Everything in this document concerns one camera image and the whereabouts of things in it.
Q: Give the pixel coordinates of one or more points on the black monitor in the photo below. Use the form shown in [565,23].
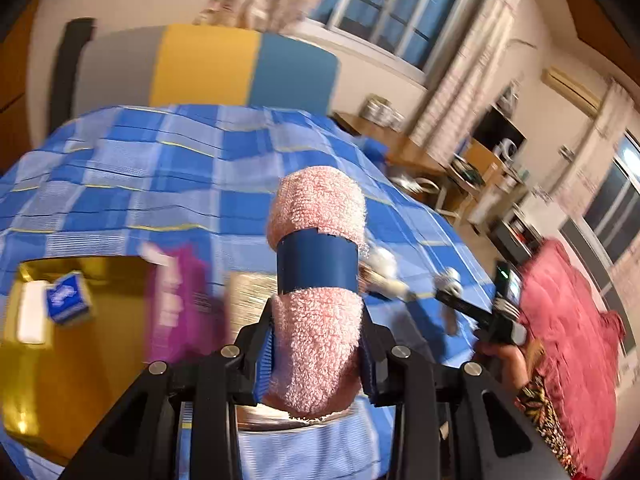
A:
[500,127]

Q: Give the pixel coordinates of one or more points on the grey yellow blue headboard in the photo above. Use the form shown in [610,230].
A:
[205,65]

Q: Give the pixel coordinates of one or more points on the purple packet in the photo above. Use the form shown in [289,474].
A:
[182,305]

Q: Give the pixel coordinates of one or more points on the pink towel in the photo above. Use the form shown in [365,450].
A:
[315,350]

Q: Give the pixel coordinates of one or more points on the silver tins stack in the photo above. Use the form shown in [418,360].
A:
[382,112]

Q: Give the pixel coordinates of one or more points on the person's right forearm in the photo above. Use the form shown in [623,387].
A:
[550,420]

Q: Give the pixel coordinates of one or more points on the small blue box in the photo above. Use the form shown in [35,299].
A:
[67,297]

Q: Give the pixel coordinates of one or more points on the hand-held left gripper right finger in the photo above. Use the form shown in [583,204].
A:
[368,370]

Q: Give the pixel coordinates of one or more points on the yellow storage box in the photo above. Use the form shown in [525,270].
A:
[100,360]

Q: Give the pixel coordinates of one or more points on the white kettle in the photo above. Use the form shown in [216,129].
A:
[506,149]

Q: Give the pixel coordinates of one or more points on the wall air conditioner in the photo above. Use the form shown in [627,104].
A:
[570,87]

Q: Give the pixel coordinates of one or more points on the person's right hand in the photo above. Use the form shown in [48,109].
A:
[505,362]

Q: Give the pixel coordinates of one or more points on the shiny gold packet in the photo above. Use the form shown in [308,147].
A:
[250,300]

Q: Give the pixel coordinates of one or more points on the white chair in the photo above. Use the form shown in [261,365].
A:
[430,190]

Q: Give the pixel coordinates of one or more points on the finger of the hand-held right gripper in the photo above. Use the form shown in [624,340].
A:
[385,272]
[457,300]

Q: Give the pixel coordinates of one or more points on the wooden desk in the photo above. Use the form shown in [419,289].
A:
[420,152]

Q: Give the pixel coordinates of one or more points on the side window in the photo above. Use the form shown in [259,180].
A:
[607,210]

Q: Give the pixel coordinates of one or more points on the red blanket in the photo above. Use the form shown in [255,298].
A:
[575,320]

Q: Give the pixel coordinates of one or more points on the white flat packet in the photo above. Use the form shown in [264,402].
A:
[32,312]

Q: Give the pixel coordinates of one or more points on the blue plaid bedsheet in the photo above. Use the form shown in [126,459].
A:
[150,185]

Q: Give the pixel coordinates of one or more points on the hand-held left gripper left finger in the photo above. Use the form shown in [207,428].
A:
[264,360]

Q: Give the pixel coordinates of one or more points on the large window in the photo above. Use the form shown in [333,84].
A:
[400,5]

